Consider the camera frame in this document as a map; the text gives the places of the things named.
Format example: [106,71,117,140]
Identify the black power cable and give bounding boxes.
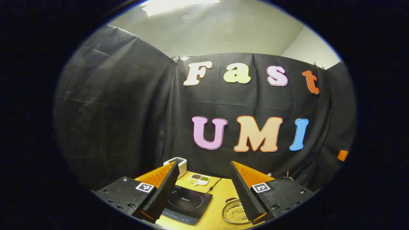
[206,178,222,194]

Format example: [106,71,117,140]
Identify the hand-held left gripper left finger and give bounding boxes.
[93,161,180,224]

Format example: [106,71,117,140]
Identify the white toaster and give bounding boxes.
[163,157,187,179]

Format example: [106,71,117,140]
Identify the black induction cooktop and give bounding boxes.
[160,185,213,226]

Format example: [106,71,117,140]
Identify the steel pot with black handle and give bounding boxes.
[222,197,253,225]

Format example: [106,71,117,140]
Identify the white divided dish of beans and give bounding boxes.
[188,173,210,186]

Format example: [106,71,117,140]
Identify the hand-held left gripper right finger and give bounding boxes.
[229,161,315,225]

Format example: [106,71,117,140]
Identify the ceiling light panel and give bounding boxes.
[141,0,221,17]

